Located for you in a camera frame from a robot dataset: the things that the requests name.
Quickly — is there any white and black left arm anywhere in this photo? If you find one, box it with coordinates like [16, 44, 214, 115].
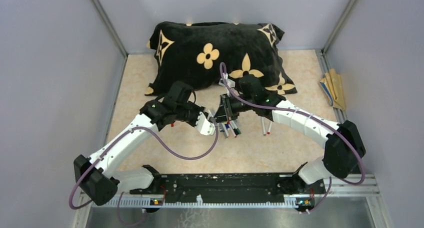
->
[68, 81, 215, 210]

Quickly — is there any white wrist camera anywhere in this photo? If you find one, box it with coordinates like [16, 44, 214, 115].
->
[218, 73, 236, 94]
[195, 112, 216, 136]

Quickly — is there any aluminium front frame rail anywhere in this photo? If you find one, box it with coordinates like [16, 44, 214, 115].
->
[73, 173, 393, 228]

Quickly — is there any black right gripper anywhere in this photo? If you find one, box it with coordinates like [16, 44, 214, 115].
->
[213, 93, 256, 124]

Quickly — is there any aluminium wall rail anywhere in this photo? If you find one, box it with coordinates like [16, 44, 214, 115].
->
[91, 0, 129, 59]

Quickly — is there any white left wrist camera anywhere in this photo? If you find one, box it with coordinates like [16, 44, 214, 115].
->
[195, 112, 216, 136]

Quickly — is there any folded yellow and blue cloth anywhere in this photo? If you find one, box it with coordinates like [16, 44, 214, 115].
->
[319, 68, 347, 111]

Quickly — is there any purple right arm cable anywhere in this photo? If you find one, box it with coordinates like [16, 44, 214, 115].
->
[219, 62, 367, 214]

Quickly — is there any white pen with brown cap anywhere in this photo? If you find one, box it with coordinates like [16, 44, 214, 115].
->
[260, 117, 267, 136]

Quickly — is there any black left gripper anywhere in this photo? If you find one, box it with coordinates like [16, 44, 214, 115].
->
[175, 101, 208, 130]

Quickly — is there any black pillow with cream flowers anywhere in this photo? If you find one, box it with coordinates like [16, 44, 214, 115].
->
[145, 21, 297, 96]

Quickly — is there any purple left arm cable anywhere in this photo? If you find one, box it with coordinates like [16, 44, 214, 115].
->
[68, 119, 220, 227]

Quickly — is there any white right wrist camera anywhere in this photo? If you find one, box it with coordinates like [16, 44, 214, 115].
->
[218, 73, 236, 94]

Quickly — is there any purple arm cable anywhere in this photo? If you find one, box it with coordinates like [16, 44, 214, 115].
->
[219, 62, 367, 214]
[68, 119, 220, 227]

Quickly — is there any white marker with red cap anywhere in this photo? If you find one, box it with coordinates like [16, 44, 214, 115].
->
[267, 122, 273, 135]

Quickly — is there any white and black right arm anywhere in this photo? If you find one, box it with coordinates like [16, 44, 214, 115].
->
[215, 75, 366, 194]

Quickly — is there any white pen with red cap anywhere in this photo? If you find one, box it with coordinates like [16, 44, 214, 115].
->
[227, 121, 237, 138]

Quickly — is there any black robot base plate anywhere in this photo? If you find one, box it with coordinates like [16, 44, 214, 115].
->
[130, 173, 326, 204]

